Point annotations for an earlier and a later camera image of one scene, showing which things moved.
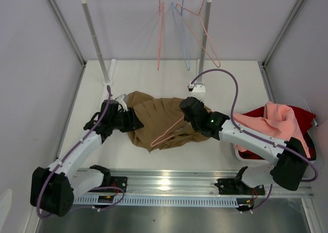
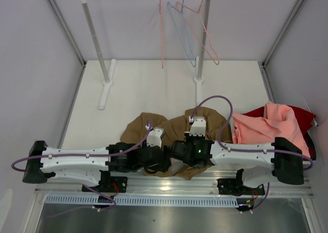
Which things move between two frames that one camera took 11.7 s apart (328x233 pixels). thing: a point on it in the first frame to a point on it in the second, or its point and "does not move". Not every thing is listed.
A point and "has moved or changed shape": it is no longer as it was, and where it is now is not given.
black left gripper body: (121, 122) to (162, 167)
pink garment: (278, 122) does not move
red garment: (303, 120) does not move
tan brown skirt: (164, 125) has moved or changed shape
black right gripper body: (195, 125) to (192, 140)
